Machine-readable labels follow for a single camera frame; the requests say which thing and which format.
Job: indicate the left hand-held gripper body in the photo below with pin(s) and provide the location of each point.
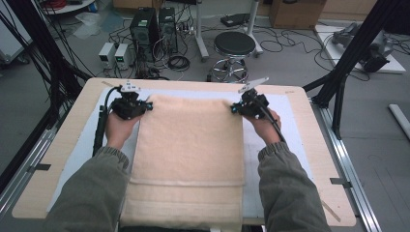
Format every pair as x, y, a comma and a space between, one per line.
127, 108

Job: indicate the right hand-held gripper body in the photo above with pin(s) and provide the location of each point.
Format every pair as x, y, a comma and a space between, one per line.
254, 104

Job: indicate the cream towel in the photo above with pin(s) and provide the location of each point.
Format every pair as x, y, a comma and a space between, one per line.
190, 151

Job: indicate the person's left hand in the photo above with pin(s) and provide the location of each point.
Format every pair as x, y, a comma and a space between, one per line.
119, 130

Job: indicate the person's right hand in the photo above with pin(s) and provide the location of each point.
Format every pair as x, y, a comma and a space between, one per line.
266, 129

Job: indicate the white grid mat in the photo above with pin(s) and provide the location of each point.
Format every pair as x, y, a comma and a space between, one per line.
290, 135

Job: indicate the white power supply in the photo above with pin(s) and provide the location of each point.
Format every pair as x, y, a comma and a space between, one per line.
123, 56
106, 54

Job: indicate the black round stool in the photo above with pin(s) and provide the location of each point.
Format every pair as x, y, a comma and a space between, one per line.
234, 43

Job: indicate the large black computer tower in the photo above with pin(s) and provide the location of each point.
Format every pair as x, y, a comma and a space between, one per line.
143, 30

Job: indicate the narrow black computer tower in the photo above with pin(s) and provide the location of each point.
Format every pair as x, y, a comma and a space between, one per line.
167, 29

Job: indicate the flat black device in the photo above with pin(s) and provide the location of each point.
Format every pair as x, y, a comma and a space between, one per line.
234, 20

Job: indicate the clear plastic sheet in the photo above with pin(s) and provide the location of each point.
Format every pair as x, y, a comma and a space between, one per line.
88, 24

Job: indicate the white floor board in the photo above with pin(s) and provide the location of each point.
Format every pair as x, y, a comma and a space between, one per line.
333, 53

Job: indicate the cardboard box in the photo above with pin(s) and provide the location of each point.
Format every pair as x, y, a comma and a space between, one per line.
296, 16

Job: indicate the round white table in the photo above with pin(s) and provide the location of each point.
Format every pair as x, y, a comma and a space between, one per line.
72, 7

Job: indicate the white tube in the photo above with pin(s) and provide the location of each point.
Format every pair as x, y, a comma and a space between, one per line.
399, 119

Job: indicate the white stand frame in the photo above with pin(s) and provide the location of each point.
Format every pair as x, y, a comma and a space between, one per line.
201, 38

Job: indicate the black frame with brace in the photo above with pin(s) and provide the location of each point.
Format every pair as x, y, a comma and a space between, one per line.
351, 54

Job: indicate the aluminium table rail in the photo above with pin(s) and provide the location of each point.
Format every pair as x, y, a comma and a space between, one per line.
25, 174
351, 180

